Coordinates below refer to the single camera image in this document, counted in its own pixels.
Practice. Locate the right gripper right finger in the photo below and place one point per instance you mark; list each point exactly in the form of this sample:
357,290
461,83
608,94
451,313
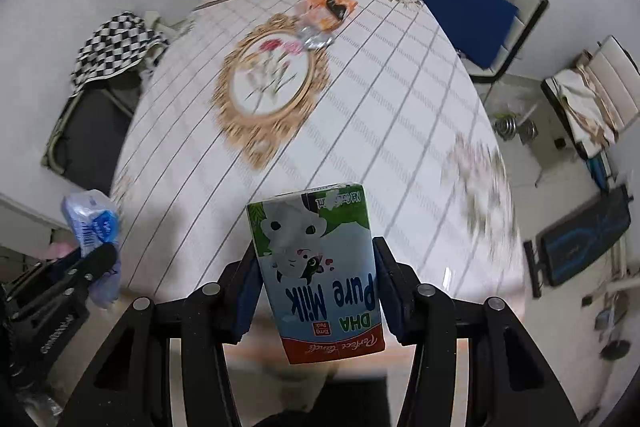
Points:
510,381

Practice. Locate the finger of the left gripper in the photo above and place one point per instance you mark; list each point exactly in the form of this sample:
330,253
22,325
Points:
96,271

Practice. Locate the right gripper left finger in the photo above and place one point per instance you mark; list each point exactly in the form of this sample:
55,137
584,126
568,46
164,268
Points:
127,382

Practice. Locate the blue white plastic wrapper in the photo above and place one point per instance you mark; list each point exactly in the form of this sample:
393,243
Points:
93,218

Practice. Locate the red blue milk carton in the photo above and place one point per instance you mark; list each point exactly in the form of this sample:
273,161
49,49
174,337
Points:
315,251

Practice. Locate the black blue exercise bench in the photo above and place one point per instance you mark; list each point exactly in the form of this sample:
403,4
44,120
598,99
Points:
573,244

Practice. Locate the checkered black white cloth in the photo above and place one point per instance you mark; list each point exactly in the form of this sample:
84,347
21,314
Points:
122,43

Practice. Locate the dumbbell weights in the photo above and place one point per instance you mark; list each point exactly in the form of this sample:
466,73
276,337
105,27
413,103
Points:
508,127

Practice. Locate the chair with cloth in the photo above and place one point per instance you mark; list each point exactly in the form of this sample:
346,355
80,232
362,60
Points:
597,98

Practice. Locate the silver foil wrapper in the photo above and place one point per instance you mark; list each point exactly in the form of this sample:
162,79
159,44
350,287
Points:
312,38

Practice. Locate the orange snack wrapper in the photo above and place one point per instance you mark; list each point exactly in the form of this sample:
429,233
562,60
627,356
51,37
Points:
324,15

